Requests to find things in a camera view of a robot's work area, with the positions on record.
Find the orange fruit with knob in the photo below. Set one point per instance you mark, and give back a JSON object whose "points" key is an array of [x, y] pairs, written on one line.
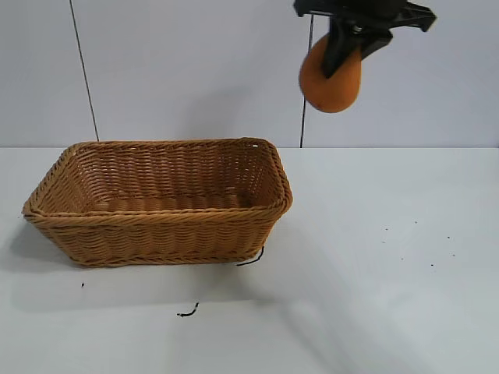
{"points": [[332, 93]]}

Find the brown woven wicker basket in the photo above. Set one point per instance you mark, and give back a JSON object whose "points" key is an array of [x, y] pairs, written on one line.
{"points": [[156, 233]]}

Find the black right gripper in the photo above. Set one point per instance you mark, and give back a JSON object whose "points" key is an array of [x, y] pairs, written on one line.
{"points": [[362, 9]]}

